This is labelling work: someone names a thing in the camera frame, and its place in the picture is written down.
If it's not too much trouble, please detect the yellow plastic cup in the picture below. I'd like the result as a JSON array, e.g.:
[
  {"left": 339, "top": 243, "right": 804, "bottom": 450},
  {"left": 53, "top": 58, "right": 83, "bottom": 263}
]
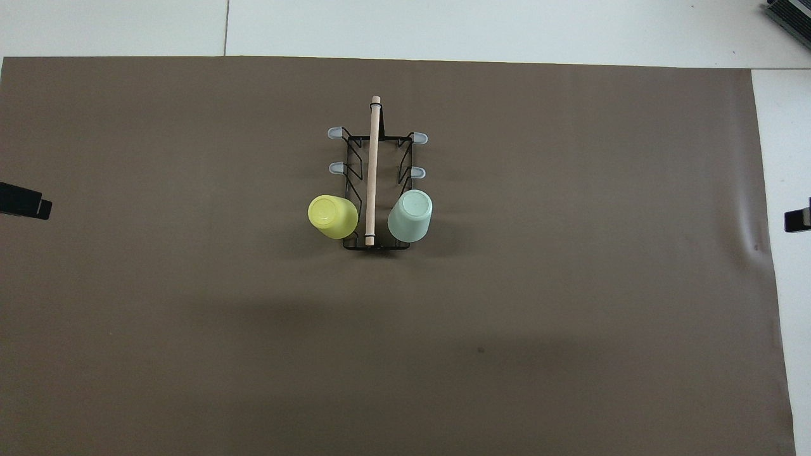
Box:
[{"left": 308, "top": 194, "right": 359, "bottom": 239}]

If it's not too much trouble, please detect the pale green plastic cup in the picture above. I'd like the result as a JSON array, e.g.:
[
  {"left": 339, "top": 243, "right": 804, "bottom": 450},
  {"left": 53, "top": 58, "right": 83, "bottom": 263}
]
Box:
[{"left": 387, "top": 189, "right": 433, "bottom": 243}]

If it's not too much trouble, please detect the dark grey laptop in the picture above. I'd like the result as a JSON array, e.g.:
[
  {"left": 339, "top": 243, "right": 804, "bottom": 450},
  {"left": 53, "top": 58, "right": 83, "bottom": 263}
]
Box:
[{"left": 763, "top": 0, "right": 811, "bottom": 33}]

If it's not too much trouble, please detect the brown table mat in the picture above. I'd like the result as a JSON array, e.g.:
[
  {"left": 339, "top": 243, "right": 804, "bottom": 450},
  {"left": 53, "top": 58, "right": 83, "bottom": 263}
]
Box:
[{"left": 0, "top": 56, "right": 796, "bottom": 456}]

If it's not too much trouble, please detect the black wire cup rack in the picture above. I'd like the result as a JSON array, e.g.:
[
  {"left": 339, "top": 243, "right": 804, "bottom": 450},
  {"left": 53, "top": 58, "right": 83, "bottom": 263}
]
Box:
[{"left": 327, "top": 96, "right": 429, "bottom": 251}]

